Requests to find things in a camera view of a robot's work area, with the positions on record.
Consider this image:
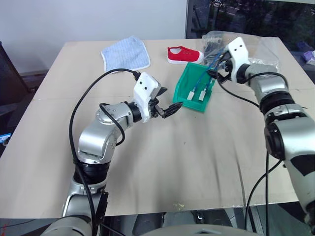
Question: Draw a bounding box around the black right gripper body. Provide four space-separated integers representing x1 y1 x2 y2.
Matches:
217 50 234 84

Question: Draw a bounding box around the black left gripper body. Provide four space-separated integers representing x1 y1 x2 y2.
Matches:
148 96 165 119

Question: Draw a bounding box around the blue cable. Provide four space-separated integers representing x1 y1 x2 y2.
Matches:
191 49 226 95
203 50 228 94

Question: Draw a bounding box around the green plastic bin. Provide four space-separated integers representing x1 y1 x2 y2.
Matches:
172 61 218 115

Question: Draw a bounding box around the red canvas shoe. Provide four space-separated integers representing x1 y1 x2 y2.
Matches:
167 46 205 65

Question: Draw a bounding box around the clear plastic bag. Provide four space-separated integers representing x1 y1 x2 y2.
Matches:
202 30 282 72

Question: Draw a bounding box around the blue striped cloth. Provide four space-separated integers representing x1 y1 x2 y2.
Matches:
100 35 152 73

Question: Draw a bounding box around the dark window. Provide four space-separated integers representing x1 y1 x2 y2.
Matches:
184 0 315 52

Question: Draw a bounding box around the purple object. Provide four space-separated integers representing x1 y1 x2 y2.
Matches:
302 50 315 65

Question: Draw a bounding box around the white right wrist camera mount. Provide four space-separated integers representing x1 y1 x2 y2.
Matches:
227 36 251 83

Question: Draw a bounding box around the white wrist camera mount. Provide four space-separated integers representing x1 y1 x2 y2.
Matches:
133 72 162 123
227 36 251 83

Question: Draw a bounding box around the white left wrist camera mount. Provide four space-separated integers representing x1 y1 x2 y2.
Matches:
133 72 162 123

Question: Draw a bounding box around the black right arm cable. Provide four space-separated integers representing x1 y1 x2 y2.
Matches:
215 71 290 236

